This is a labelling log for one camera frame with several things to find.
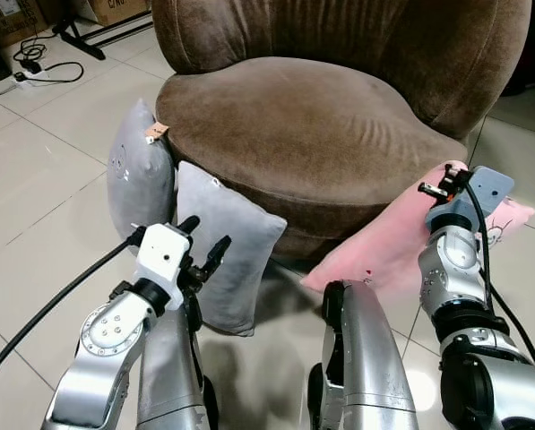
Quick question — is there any grey pillow with face print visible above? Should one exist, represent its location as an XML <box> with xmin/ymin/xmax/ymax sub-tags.
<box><xmin>106</xmin><ymin>99</ymin><xmax>177</xmax><ymax>241</ymax></box>

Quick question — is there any pink pillow with cartoon print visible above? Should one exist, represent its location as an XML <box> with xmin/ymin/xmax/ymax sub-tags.
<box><xmin>300</xmin><ymin>161</ymin><xmax>535</xmax><ymax>301</ymax></box>

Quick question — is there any silver robot leg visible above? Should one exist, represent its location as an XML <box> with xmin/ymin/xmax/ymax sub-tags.
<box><xmin>137</xmin><ymin>296</ymin><xmax>219</xmax><ymax>430</ymax></box>
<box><xmin>307</xmin><ymin>279</ymin><xmax>420</xmax><ymax>430</ymax></box>

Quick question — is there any black metal table foot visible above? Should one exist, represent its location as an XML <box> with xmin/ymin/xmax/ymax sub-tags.
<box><xmin>52</xmin><ymin>18</ymin><xmax>156</xmax><ymax>62</ymax></box>

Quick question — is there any plain grey pillow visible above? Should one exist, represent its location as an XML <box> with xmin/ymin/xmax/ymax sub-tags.
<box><xmin>175</xmin><ymin>161</ymin><xmax>289</xmax><ymax>337</ymax></box>

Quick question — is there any brown velvet round sofa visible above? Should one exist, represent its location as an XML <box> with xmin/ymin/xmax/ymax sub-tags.
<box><xmin>151</xmin><ymin>0</ymin><xmax>532</xmax><ymax>262</ymax></box>

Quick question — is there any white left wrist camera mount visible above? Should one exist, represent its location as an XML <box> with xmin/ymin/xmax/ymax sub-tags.
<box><xmin>134</xmin><ymin>224</ymin><xmax>192</xmax><ymax>286</ymax></box>

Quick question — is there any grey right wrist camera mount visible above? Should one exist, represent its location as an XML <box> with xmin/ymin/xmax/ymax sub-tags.
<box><xmin>428</xmin><ymin>167</ymin><xmax>516</xmax><ymax>232</ymax></box>

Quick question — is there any brown paper tag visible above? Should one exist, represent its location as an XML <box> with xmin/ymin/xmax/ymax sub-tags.
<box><xmin>146</xmin><ymin>123</ymin><xmax>169</xmax><ymax>144</ymax></box>

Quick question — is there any looped black power cable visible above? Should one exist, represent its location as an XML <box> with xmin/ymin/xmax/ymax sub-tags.
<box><xmin>12</xmin><ymin>36</ymin><xmax>84</xmax><ymax>86</ymax></box>

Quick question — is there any silver left robot leg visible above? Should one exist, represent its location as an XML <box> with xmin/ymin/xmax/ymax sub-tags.
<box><xmin>137</xmin><ymin>296</ymin><xmax>219</xmax><ymax>430</ymax></box>

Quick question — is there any black-lettered cardboard box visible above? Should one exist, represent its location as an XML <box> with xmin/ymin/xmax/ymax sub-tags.
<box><xmin>88</xmin><ymin>0</ymin><xmax>151</xmax><ymax>26</ymax></box>

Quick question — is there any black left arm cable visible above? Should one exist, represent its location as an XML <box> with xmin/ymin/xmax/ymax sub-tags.
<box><xmin>0</xmin><ymin>228</ymin><xmax>147</xmax><ymax>391</ymax></box>

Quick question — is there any white-labelled cardboard box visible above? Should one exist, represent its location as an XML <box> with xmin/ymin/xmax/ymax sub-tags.
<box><xmin>0</xmin><ymin>0</ymin><xmax>48</xmax><ymax>46</ymax></box>

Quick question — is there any silver right robot leg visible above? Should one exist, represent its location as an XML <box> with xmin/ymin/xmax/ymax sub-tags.
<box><xmin>307</xmin><ymin>279</ymin><xmax>420</xmax><ymax>430</ymax></box>

